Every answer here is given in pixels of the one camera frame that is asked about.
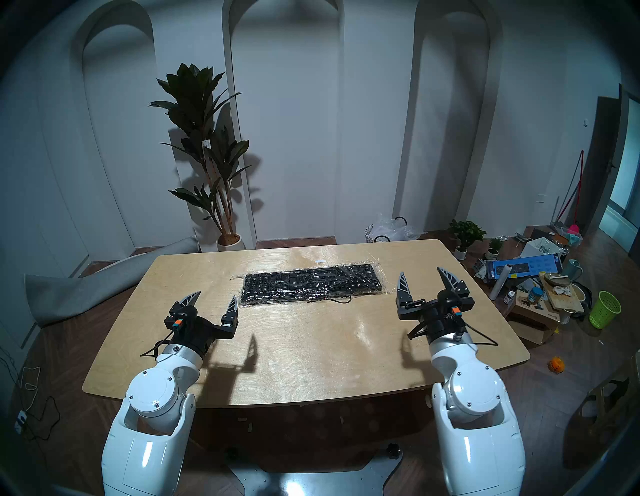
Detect brown cardboard box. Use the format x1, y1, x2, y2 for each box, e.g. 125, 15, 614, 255
507, 295, 564, 346

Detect white appliance box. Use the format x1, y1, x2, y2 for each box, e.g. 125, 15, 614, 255
520, 237, 569, 260

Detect black computer keyboard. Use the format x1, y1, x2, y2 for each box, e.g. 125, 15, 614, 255
241, 263, 384, 307

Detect small bushy potted plant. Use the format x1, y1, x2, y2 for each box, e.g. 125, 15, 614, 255
448, 219, 487, 261

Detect rolled grey carpet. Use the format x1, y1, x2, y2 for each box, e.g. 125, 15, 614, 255
25, 235, 200, 327

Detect red handled broom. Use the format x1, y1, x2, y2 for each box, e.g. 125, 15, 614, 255
556, 150, 585, 236

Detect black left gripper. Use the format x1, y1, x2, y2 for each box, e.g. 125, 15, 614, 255
165, 291, 240, 359

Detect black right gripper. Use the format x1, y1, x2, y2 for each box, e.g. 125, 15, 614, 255
396, 266, 475, 346

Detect white paper roll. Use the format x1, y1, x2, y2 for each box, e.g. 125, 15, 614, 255
489, 264, 514, 301

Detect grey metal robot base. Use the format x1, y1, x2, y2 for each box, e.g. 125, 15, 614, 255
227, 442, 405, 496

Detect lime green waste basket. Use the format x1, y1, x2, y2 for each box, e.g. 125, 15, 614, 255
588, 291, 622, 330

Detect tall dark green plant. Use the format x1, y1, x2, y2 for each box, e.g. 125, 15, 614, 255
148, 62, 252, 239

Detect black floor cable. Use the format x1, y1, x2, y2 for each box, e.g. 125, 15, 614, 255
20, 395, 62, 442

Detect clear plastic wrapping film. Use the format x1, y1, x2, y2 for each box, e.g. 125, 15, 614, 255
230, 257, 389, 309

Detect crumpled clear plastic bag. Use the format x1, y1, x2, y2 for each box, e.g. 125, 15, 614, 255
372, 214, 426, 242

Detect blue keyboard box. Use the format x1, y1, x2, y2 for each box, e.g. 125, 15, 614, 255
492, 253, 564, 280

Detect wooden cutting board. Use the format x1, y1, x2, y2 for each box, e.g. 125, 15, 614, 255
539, 272, 585, 314

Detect dark brown door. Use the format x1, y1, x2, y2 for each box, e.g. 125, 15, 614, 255
587, 95, 624, 236

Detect white basket with black handles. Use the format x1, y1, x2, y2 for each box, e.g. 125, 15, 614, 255
364, 216, 409, 244

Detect dark wooden chair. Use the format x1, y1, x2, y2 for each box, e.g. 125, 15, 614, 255
580, 350, 640, 451

